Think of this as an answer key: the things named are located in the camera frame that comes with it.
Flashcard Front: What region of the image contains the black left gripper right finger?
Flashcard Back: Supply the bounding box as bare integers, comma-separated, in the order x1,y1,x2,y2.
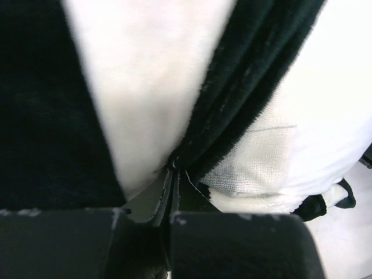
169,171,325,279

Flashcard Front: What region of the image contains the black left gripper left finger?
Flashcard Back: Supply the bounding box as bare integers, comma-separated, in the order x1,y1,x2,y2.
1,169,174,278

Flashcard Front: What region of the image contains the black white checkered pillowcase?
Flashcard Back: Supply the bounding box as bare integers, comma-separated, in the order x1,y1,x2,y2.
1,1,355,221

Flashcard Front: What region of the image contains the white pillow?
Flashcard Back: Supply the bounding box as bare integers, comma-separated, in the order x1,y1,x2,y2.
202,1,371,197

